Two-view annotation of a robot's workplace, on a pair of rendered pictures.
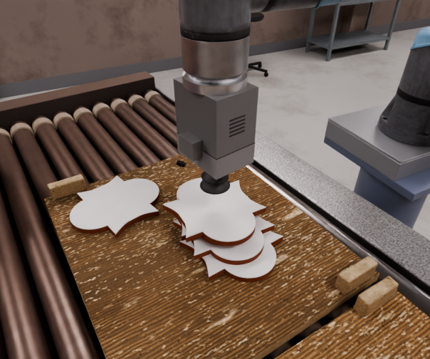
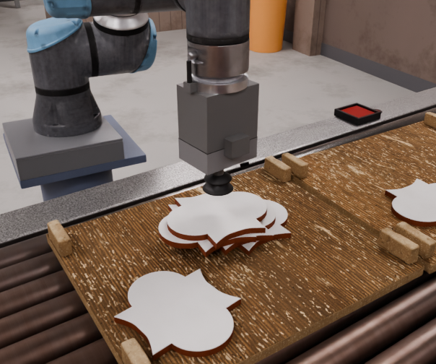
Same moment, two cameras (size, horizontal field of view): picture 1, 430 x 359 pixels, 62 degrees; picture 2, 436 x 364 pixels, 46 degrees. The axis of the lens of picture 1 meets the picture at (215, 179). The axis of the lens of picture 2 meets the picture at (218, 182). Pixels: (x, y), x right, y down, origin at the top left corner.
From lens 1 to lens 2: 0.74 m
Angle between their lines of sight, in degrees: 73
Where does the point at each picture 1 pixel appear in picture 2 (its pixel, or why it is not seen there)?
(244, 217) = (234, 196)
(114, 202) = (180, 308)
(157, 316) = (333, 264)
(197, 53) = (246, 53)
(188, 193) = (195, 227)
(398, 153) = (108, 136)
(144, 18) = not seen: outside the picture
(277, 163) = (98, 201)
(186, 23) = (238, 31)
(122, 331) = (354, 282)
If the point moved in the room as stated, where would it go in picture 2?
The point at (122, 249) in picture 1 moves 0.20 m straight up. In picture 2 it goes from (258, 296) to (265, 151)
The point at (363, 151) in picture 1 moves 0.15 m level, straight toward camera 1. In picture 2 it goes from (80, 158) to (141, 172)
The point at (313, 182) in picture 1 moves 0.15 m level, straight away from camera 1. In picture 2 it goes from (141, 184) to (69, 171)
